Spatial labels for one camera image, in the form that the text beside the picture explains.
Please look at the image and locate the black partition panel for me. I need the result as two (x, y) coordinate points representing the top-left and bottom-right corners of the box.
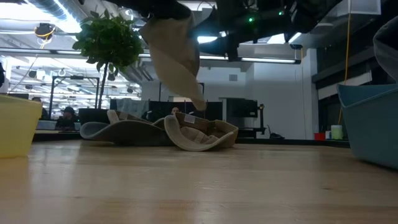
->
(148, 100), (223, 124)

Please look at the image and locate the yellow plastic bin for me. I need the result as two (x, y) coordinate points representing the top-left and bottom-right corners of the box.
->
(0, 95), (44, 159)

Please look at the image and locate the potted green plant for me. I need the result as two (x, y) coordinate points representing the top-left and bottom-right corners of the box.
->
(72, 9), (144, 125)

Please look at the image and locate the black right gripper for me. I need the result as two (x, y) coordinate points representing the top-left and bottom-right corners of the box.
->
(191, 0), (293, 62)

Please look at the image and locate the pale green container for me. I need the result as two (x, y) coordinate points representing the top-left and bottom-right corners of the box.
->
(330, 124), (344, 141)

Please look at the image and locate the yellow hanging cable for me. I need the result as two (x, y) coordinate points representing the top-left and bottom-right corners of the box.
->
(338, 0), (352, 126)

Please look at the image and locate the grey cloth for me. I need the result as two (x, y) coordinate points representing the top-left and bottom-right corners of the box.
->
(116, 98), (149, 118)

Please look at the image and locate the black equipment cart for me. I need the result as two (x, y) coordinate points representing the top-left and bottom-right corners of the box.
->
(224, 97), (267, 138)

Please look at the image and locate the black metal table frame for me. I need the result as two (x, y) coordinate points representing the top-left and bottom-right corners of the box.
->
(32, 129), (351, 147)

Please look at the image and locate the teal plastic bin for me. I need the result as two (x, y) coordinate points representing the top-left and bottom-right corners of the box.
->
(336, 83), (398, 170)

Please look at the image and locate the silver ventilation duct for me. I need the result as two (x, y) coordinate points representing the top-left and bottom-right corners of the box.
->
(26, 0), (81, 34)

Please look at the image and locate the hanging cable reel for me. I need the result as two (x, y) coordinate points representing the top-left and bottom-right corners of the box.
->
(34, 22), (57, 41)

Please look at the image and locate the tan baseball cap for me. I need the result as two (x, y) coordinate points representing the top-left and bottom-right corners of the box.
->
(139, 12), (208, 112)
(93, 109), (167, 147)
(164, 111), (239, 152)

